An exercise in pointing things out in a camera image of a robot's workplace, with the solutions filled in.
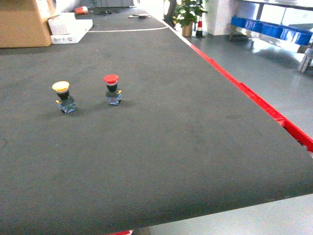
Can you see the stainless steel shelf rack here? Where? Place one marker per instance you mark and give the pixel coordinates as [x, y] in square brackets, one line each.
[276, 22]

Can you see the dark grey floor mat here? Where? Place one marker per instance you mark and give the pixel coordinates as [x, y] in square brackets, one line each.
[183, 142]

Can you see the red mushroom push button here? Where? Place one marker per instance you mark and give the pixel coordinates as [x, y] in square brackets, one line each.
[113, 94]

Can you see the yellow mushroom push button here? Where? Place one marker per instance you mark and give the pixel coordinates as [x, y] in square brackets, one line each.
[66, 102]

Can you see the red white traffic cone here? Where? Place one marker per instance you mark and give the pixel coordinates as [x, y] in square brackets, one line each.
[199, 32]

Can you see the flat tool on mat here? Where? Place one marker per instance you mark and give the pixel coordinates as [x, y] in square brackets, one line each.
[140, 16]

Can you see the potted green plant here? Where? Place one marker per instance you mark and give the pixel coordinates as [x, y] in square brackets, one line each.
[186, 16]

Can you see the white flat box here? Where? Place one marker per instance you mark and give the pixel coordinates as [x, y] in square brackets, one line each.
[81, 27]

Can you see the fallen red white cone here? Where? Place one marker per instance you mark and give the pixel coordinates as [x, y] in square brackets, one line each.
[81, 10]

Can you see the white small box on top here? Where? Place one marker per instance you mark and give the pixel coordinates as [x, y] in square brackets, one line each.
[62, 23]

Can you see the large cardboard box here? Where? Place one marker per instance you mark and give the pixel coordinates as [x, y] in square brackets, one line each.
[23, 23]

